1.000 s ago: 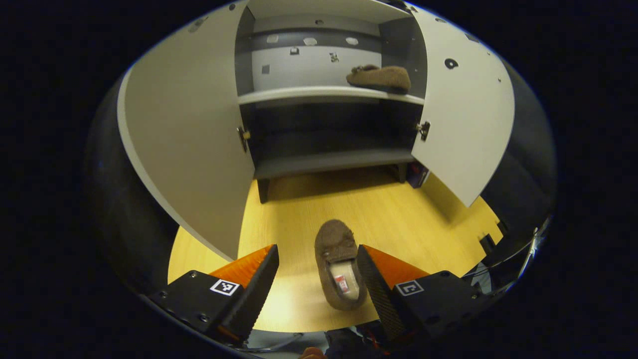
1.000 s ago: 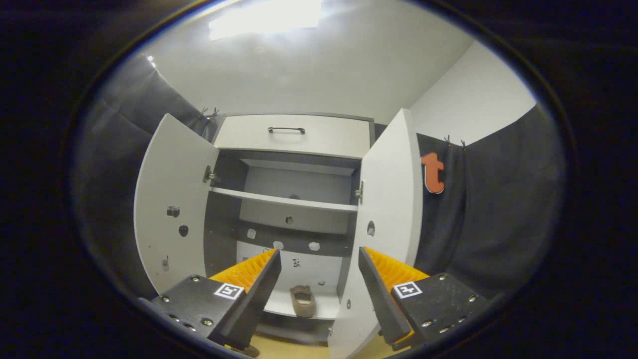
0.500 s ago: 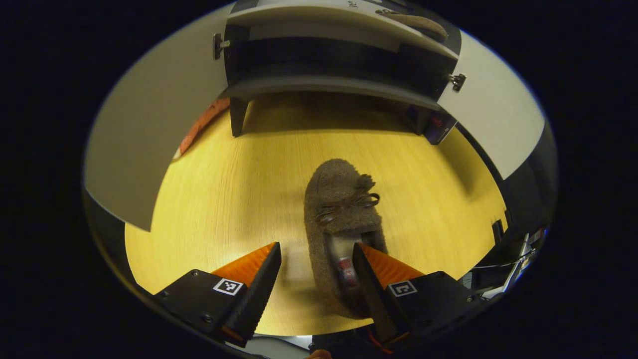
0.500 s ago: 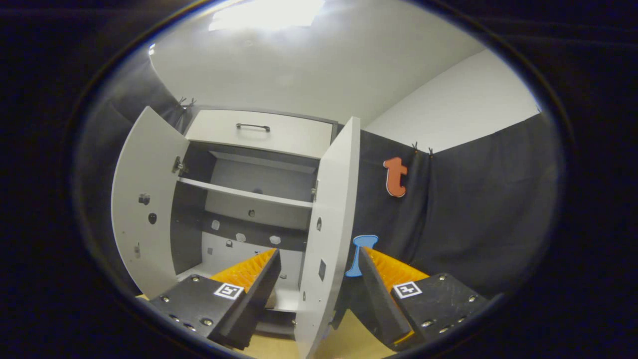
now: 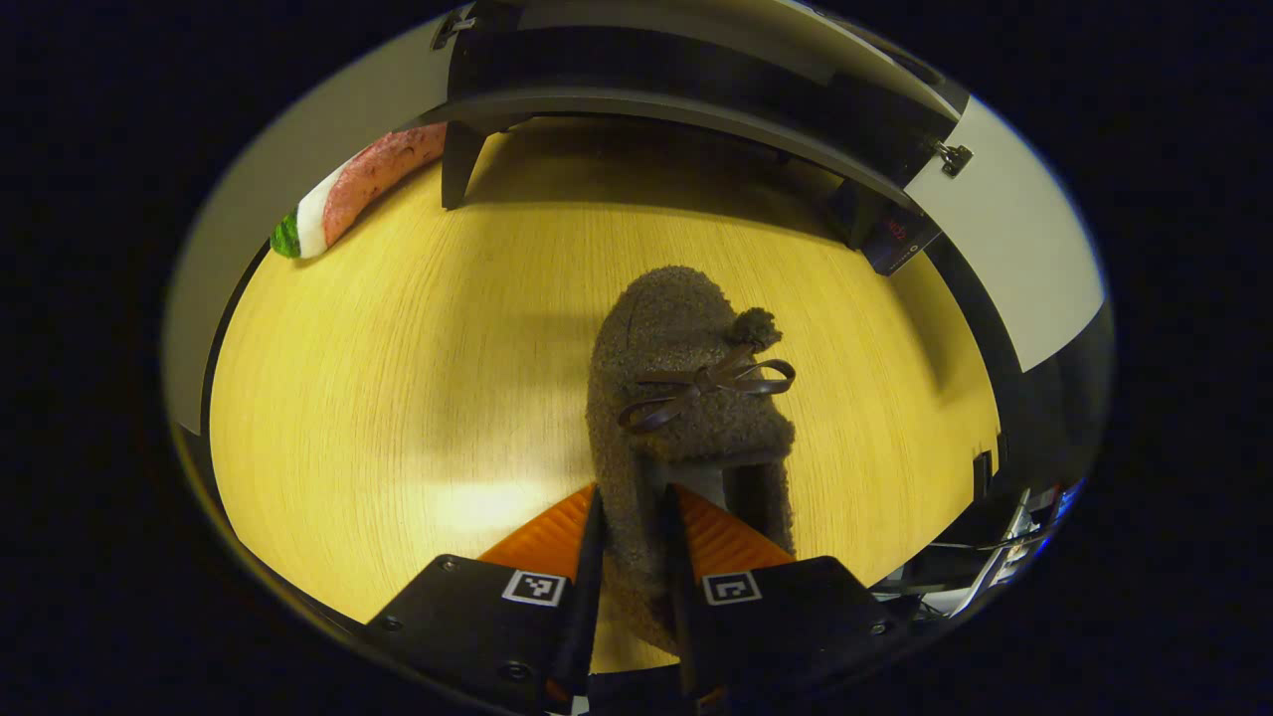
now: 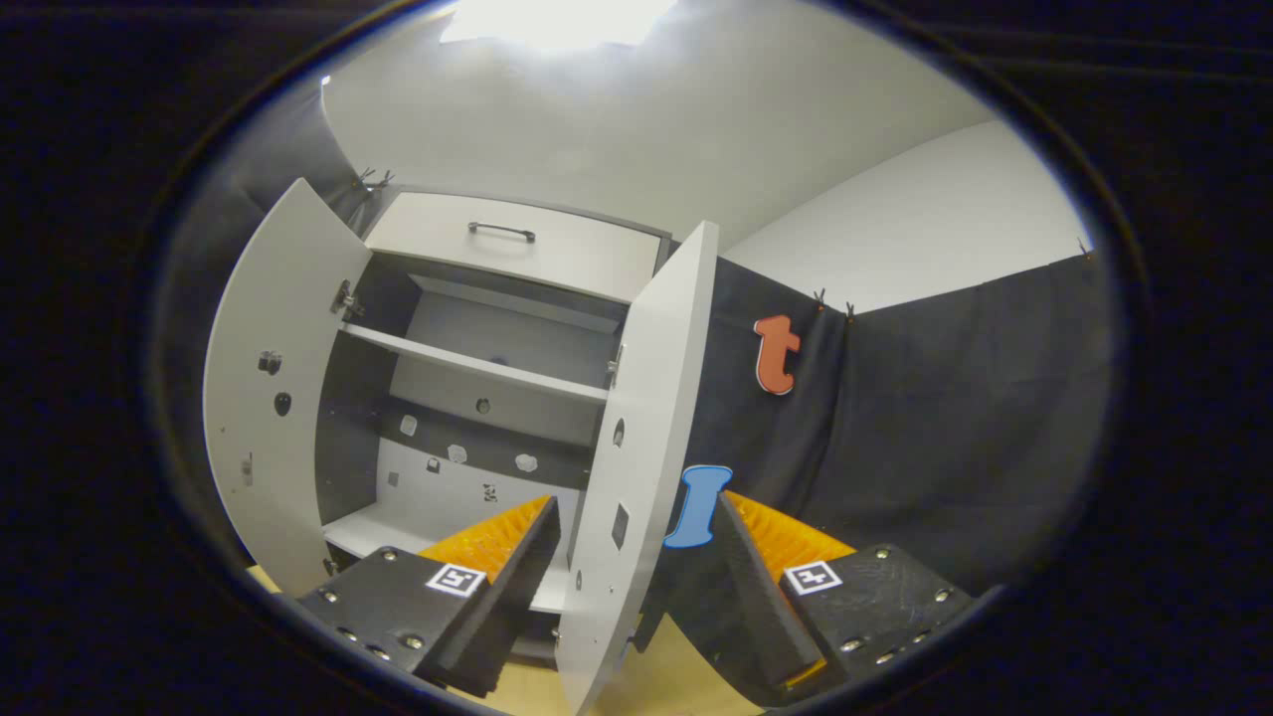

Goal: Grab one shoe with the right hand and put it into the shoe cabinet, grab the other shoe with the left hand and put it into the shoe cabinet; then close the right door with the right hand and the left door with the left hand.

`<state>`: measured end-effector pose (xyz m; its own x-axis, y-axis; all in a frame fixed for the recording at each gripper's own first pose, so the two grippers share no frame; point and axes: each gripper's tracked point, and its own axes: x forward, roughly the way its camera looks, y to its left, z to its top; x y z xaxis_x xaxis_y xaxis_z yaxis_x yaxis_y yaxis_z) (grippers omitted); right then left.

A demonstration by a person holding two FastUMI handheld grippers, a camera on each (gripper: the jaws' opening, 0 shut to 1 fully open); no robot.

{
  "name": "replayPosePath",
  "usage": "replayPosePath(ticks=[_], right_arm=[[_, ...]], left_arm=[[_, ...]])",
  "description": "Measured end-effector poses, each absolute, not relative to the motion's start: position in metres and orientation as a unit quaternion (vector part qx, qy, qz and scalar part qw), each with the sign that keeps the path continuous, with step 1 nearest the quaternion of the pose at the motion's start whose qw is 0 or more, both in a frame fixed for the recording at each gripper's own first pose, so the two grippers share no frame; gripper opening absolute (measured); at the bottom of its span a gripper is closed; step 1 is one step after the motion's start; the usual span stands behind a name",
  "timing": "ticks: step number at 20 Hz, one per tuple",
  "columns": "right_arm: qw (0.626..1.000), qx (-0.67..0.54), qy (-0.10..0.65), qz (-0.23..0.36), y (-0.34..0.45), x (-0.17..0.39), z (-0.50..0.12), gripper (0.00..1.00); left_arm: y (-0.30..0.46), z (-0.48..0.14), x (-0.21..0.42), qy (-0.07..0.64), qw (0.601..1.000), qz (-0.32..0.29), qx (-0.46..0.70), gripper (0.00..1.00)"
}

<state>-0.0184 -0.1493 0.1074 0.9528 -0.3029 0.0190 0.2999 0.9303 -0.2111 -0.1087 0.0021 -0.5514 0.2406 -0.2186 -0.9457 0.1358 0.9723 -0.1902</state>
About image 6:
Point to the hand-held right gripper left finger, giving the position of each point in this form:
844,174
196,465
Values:
512,597

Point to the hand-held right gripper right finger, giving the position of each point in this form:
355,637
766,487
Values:
761,597

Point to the white and grey shoe cabinet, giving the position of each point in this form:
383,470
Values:
348,447

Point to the cat sticker white cabinet door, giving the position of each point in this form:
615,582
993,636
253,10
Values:
646,398

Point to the camera sticker white cabinet door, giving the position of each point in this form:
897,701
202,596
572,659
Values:
269,447

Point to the white cabinet shelf board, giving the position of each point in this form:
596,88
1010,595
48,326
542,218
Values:
373,532
467,363

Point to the white cabinet drawer front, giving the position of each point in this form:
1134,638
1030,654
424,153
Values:
577,259

